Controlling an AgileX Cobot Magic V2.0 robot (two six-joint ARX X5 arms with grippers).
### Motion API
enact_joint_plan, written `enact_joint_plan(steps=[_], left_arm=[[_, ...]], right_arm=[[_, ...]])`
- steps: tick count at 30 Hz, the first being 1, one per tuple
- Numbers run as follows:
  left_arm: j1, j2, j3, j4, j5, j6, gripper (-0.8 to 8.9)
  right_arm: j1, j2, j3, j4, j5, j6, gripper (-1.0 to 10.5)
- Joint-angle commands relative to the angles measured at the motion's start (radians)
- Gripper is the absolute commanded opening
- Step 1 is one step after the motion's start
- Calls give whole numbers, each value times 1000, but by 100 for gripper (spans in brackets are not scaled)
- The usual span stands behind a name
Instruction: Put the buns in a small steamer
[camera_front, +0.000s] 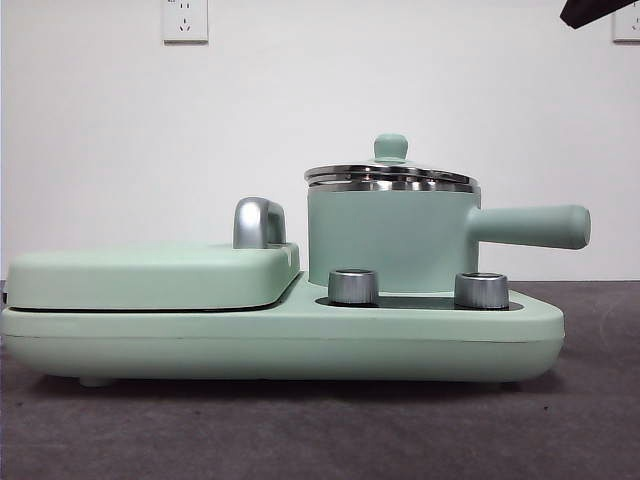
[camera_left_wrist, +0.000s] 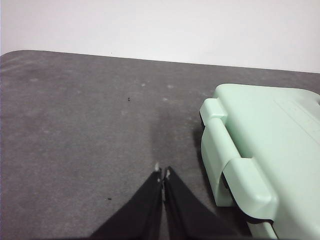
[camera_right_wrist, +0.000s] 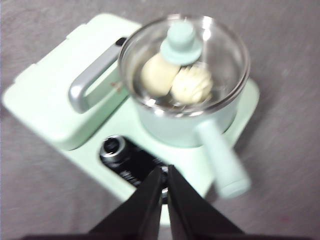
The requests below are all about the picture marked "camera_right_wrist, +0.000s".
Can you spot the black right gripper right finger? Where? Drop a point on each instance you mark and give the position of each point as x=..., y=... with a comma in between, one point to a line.
x=192, y=212

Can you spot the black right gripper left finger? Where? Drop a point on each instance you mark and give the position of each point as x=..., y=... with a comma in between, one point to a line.
x=140, y=212

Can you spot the twisted white steamed bun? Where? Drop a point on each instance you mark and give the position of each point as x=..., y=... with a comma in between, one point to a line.
x=192, y=86

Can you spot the smooth white steamed bun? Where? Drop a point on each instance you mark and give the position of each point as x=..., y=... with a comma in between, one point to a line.
x=155, y=77

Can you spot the glass pot lid green knob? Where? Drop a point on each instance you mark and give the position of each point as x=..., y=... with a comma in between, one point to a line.
x=181, y=42

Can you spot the pale green cooker base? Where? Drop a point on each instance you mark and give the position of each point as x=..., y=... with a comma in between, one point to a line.
x=87, y=155

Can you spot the pale green griddle cover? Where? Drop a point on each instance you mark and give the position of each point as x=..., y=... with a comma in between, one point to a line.
x=45, y=107

